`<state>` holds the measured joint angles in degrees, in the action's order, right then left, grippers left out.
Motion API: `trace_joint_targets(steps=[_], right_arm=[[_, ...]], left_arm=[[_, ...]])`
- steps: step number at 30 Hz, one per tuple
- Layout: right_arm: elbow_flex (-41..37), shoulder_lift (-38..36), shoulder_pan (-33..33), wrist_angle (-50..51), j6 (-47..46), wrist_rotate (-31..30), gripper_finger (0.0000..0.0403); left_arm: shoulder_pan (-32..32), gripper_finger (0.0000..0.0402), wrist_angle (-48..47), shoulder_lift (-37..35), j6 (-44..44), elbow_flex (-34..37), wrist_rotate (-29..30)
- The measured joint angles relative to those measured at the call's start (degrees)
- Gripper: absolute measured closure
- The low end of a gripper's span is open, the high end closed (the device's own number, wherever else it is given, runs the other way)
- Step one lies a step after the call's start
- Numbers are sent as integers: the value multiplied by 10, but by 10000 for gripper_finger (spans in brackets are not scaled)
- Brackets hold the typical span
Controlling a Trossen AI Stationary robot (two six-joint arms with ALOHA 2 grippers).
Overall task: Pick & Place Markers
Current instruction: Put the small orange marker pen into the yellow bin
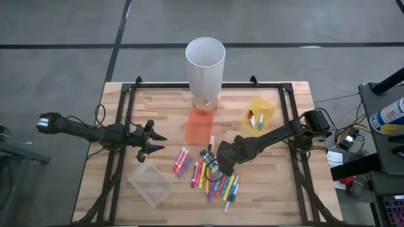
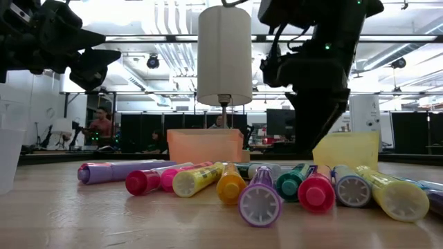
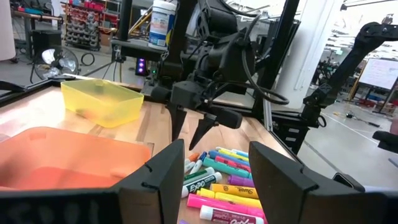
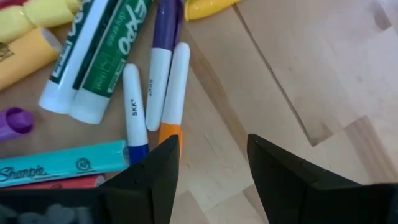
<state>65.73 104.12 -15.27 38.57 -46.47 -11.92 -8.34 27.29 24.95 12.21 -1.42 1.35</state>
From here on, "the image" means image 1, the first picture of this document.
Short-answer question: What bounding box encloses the yellow plastic bin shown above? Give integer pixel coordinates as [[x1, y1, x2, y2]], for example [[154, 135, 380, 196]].
[[241, 96, 278, 137]]

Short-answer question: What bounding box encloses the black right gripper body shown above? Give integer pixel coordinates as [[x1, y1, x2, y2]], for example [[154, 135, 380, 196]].
[[217, 141, 242, 166]]

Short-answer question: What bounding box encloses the clear plastic bin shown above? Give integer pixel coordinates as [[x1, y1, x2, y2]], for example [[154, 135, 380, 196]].
[[128, 161, 174, 208]]

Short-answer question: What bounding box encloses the pink highlighter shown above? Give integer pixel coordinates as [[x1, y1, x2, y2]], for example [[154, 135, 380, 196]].
[[194, 157, 205, 185]]

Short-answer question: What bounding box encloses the black bar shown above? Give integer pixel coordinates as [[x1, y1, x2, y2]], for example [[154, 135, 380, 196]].
[[330, 153, 383, 182]]

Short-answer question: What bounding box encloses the white cylindrical cup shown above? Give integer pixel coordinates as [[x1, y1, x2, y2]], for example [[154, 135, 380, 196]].
[[185, 37, 226, 112]]

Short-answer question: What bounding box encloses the green white fat marker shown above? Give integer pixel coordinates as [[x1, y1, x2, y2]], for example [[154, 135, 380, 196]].
[[204, 153, 219, 173], [199, 149, 215, 173]]

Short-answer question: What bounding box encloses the purple highlighter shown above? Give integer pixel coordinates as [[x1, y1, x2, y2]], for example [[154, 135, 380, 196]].
[[206, 175, 217, 202]]

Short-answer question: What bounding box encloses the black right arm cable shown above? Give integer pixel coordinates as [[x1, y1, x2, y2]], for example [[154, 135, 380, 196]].
[[205, 159, 219, 183]]

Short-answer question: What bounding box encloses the backlit keyboard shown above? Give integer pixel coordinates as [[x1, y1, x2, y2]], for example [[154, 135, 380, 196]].
[[381, 194, 404, 227]]

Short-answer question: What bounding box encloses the lavender highlighter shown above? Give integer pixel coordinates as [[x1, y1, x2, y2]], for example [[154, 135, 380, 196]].
[[176, 154, 194, 178]]

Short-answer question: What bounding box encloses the orange fat marker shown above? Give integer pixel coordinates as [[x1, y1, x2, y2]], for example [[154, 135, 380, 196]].
[[175, 149, 189, 174]]

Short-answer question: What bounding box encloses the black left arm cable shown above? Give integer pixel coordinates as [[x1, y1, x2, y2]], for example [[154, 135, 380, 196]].
[[93, 103, 107, 127]]

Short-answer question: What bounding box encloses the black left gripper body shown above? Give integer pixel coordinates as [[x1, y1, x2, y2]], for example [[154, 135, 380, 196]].
[[127, 124, 152, 152]]

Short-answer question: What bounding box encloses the orange plastic bin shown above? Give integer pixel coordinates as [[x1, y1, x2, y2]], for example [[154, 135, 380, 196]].
[[185, 108, 215, 146]]

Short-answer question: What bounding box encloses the black pole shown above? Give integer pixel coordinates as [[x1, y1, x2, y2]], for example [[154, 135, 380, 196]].
[[371, 67, 404, 96]]

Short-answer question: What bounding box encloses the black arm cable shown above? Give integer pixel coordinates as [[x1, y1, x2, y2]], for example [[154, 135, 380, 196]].
[[93, 103, 107, 127], [205, 159, 219, 183]]

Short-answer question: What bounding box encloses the teal highlighter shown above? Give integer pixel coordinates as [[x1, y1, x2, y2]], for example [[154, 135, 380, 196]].
[[213, 172, 227, 192]]

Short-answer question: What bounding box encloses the white paper sheet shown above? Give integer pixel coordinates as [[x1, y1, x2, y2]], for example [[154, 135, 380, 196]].
[[326, 150, 344, 170]]

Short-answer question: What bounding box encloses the red highlighter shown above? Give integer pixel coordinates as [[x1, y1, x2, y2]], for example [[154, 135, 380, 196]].
[[215, 173, 229, 199]]

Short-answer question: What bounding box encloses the blue white spray can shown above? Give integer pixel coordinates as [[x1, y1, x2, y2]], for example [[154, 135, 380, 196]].
[[369, 96, 404, 135]]

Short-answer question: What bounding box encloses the yellow highlighter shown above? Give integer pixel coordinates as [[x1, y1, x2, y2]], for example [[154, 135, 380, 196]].
[[198, 161, 207, 189], [222, 175, 235, 202]]

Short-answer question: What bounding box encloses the black metal table frame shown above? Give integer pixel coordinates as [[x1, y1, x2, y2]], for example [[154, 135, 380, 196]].
[[71, 75, 345, 226]]

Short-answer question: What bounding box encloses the grey equipment cart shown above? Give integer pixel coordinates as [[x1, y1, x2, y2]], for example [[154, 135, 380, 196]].
[[358, 81, 404, 227]]

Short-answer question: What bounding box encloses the thin black floor cable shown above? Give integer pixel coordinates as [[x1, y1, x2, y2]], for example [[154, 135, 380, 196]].
[[313, 92, 360, 104]]

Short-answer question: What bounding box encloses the pink white fat marker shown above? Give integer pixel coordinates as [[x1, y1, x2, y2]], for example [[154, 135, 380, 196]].
[[172, 147, 186, 171]]

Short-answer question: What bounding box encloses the grey metal stand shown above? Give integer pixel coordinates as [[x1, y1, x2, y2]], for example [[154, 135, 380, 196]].
[[0, 125, 51, 227]]

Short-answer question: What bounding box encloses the blue highlighter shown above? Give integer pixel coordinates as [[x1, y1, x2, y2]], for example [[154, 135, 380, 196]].
[[220, 175, 233, 196]]

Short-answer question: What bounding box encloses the dark red fat marker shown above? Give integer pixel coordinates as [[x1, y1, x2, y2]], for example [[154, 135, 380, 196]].
[[190, 161, 199, 189]]

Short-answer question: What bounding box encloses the small blue white device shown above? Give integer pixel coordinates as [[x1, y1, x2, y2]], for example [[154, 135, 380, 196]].
[[337, 134, 356, 151]]

